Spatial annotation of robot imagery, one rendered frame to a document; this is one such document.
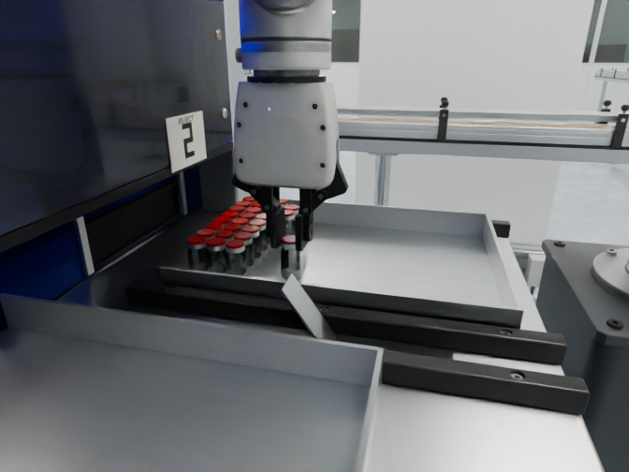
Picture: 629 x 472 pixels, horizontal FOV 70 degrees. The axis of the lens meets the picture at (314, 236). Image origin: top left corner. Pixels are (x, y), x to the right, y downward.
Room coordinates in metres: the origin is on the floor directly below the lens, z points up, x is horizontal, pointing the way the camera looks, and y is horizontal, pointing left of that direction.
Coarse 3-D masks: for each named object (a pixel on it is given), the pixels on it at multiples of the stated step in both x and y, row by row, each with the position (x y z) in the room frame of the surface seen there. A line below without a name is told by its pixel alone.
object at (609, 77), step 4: (612, 68) 6.47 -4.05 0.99; (616, 68) 6.00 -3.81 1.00; (628, 68) 5.97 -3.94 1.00; (596, 72) 6.70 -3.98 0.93; (604, 72) 6.72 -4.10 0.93; (612, 72) 6.46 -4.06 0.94; (616, 72) 6.07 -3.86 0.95; (620, 72) 5.93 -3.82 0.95; (624, 72) 5.79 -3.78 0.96; (628, 72) 5.68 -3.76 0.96; (596, 76) 6.67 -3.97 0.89; (600, 76) 6.50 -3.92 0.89; (604, 76) 6.38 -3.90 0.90; (608, 76) 6.21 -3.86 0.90; (612, 76) 6.08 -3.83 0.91; (616, 76) 5.96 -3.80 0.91; (620, 76) 5.84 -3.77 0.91; (624, 76) 5.70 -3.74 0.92; (628, 76) 5.59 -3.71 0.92; (600, 80) 6.49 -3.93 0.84; (604, 80) 6.35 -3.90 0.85; (608, 80) 6.18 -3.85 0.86; (612, 80) 6.05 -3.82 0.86; (616, 80) 5.93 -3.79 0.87; (620, 80) 5.81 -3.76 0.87; (624, 80) 5.67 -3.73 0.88; (628, 80) 5.56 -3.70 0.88
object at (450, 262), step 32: (320, 224) 0.62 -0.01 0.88; (352, 224) 0.62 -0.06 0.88; (384, 224) 0.61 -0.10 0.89; (416, 224) 0.59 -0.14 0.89; (448, 224) 0.58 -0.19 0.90; (480, 224) 0.57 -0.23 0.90; (320, 256) 0.51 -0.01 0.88; (352, 256) 0.51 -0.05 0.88; (384, 256) 0.51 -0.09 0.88; (416, 256) 0.51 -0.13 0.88; (448, 256) 0.51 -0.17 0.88; (480, 256) 0.51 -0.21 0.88; (224, 288) 0.39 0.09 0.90; (256, 288) 0.38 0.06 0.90; (320, 288) 0.36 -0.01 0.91; (352, 288) 0.36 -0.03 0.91; (384, 288) 0.42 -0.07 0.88; (416, 288) 0.42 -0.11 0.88; (448, 288) 0.42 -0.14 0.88; (480, 288) 0.42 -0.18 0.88; (512, 288) 0.36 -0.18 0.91; (480, 320) 0.33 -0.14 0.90; (512, 320) 0.32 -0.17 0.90
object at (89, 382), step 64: (64, 320) 0.33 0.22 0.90; (128, 320) 0.32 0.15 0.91; (192, 320) 0.31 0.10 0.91; (0, 384) 0.27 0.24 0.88; (64, 384) 0.27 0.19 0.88; (128, 384) 0.27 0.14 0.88; (192, 384) 0.27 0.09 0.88; (256, 384) 0.27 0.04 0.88; (320, 384) 0.27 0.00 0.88; (0, 448) 0.21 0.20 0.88; (64, 448) 0.21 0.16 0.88; (128, 448) 0.21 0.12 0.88; (192, 448) 0.21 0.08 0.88; (256, 448) 0.21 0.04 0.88; (320, 448) 0.21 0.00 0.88
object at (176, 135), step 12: (168, 120) 0.50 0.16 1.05; (180, 120) 0.52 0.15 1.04; (192, 120) 0.55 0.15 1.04; (168, 132) 0.50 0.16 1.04; (180, 132) 0.52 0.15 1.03; (168, 144) 0.50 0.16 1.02; (180, 144) 0.52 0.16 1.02; (192, 144) 0.55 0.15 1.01; (204, 144) 0.58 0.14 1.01; (180, 156) 0.52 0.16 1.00; (192, 156) 0.54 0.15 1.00; (204, 156) 0.57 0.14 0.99; (180, 168) 0.51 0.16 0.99
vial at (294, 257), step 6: (282, 246) 0.45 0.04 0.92; (288, 246) 0.44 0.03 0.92; (294, 246) 0.44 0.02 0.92; (282, 252) 0.45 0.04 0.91; (288, 252) 0.44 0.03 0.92; (294, 252) 0.44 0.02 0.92; (282, 258) 0.45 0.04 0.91; (288, 258) 0.44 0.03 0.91; (294, 258) 0.44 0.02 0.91; (282, 264) 0.45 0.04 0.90; (288, 264) 0.44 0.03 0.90; (294, 264) 0.44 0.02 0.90; (282, 270) 0.45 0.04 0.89; (288, 270) 0.44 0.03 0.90; (294, 270) 0.44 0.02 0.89; (282, 276) 0.45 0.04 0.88
